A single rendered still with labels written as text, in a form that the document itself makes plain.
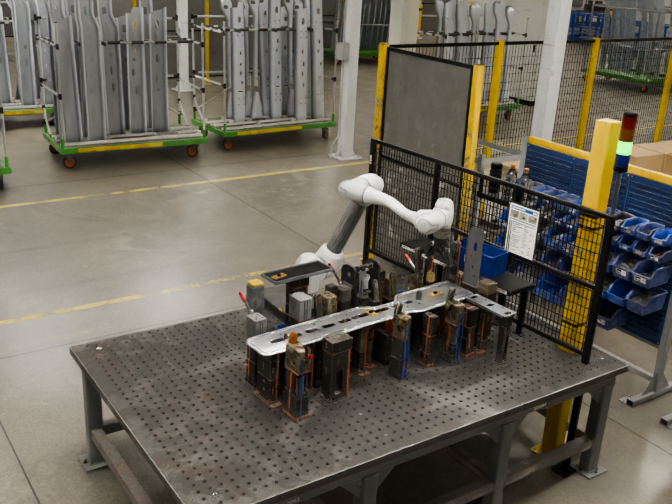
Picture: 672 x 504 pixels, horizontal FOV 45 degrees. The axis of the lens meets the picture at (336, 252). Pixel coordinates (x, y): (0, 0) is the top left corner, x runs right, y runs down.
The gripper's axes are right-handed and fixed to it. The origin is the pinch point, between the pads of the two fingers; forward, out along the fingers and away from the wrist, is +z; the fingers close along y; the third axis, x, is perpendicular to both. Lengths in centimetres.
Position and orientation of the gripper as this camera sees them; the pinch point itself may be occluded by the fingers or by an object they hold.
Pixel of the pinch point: (437, 271)
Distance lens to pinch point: 440.1
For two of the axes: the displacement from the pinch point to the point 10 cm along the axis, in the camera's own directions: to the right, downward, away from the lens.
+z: -0.5, 9.3, 3.6
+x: 7.9, -1.8, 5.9
